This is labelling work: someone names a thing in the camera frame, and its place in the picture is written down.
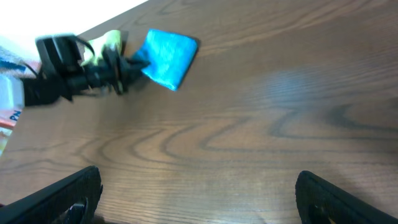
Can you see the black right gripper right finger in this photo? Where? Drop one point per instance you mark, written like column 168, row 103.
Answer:
column 319, row 201

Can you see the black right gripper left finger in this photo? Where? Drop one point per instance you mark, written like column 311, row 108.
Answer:
column 73, row 199

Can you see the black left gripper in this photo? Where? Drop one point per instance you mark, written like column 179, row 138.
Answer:
column 114, row 71

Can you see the blue microfiber cloth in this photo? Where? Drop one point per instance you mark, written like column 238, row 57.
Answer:
column 169, row 56

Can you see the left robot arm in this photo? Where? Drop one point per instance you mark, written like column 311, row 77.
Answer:
column 45, row 91

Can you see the folded green cloth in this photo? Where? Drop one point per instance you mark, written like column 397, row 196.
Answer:
column 110, row 40

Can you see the background shelf clutter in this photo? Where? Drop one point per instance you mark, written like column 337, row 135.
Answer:
column 16, row 63

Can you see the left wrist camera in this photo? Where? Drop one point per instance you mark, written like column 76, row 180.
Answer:
column 59, row 55

